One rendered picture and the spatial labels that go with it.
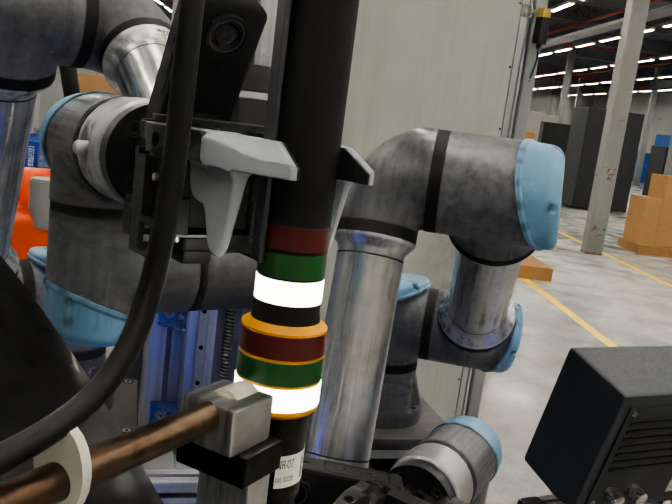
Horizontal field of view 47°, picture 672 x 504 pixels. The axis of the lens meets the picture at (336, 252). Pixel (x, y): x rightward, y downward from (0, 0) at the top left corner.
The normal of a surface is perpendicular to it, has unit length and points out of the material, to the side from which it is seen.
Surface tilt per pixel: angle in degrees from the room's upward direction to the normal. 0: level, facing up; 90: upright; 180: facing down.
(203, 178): 90
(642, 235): 90
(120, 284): 93
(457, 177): 78
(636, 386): 15
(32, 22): 109
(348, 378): 73
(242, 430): 90
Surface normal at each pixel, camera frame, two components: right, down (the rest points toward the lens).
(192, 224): 0.57, 0.21
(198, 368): 0.25, 0.20
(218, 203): -0.87, -0.02
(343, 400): -0.07, -0.13
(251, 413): 0.86, 0.20
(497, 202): -0.22, 0.29
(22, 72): 0.61, 0.60
